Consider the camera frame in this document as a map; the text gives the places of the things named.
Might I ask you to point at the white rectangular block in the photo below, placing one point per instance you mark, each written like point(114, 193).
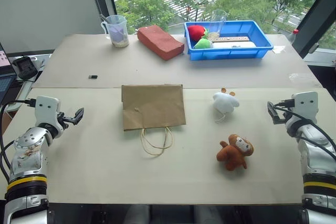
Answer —
point(236, 44)

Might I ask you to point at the black power adapter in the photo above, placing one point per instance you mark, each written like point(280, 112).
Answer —
point(25, 68)

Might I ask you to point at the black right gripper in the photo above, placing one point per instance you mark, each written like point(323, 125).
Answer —
point(283, 116)

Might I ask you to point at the clear plastic beaker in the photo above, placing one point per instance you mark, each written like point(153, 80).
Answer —
point(217, 26)

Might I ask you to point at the wooden strip with holes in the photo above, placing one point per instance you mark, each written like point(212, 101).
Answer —
point(233, 39)

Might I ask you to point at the white plush mouse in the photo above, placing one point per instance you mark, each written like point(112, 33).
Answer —
point(225, 102)

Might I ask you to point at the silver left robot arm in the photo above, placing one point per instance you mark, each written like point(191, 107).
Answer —
point(27, 153)

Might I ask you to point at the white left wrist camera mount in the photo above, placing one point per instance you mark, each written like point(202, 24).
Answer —
point(46, 108)

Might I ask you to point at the purple block in cup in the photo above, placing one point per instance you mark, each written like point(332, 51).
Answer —
point(116, 33)

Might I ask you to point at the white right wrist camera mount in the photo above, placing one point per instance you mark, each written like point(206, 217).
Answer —
point(305, 107)

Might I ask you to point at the brown plush monkey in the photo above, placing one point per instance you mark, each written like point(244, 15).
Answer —
point(233, 153)

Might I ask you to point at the blue plastic tray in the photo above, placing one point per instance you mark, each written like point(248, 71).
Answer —
point(225, 53)

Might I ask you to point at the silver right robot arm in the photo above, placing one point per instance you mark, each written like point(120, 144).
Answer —
point(316, 155)

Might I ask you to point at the white paper slip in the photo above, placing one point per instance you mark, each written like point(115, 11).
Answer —
point(278, 49)

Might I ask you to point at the open laptop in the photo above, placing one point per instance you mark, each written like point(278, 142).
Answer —
point(5, 74)

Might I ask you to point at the red strawberry plush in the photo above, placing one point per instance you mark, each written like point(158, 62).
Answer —
point(196, 32)

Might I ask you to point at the brown paper bag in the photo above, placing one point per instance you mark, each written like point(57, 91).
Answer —
point(153, 107)

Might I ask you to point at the green plush toy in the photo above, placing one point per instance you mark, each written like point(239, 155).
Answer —
point(203, 44)

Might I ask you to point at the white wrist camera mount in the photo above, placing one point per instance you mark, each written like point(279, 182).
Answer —
point(46, 108)
point(305, 107)

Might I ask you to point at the red-capped bottle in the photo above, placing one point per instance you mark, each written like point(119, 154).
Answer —
point(295, 34)

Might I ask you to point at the red brick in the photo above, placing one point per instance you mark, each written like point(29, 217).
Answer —
point(160, 41)

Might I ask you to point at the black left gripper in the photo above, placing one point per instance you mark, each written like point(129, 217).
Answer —
point(63, 121)

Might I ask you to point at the small black usb dongle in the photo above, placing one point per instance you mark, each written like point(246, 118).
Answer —
point(93, 77)

